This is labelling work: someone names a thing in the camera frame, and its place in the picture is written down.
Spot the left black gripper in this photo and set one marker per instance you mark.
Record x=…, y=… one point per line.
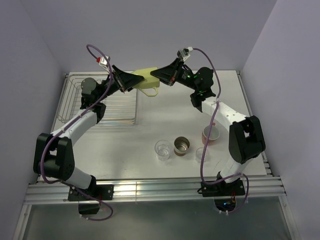
x=123, y=81

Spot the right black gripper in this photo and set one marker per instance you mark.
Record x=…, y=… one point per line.
x=166, y=73

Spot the pale yellow plastic mug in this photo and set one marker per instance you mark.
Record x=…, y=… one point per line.
x=150, y=84

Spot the large clear plastic tumbler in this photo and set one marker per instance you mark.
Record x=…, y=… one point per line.
x=163, y=150

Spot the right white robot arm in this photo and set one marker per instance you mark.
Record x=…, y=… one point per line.
x=245, y=135

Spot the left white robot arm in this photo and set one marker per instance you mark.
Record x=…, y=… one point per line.
x=54, y=155

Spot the brown metal-lined cup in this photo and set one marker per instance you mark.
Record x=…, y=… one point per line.
x=181, y=146

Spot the pink patterned ceramic mug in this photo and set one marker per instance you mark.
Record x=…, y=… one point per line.
x=210, y=133

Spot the small clear plastic glass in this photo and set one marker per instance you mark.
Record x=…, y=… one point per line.
x=199, y=153

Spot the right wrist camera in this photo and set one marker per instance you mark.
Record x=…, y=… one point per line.
x=184, y=53

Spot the aluminium rail frame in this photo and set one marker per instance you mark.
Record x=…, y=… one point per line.
x=120, y=150

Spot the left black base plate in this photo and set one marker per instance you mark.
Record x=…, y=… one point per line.
x=101, y=192

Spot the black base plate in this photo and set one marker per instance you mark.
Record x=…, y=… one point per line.
x=101, y=192
x=222, y=189

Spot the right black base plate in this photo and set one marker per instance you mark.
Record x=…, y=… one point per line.
x=222, y=189

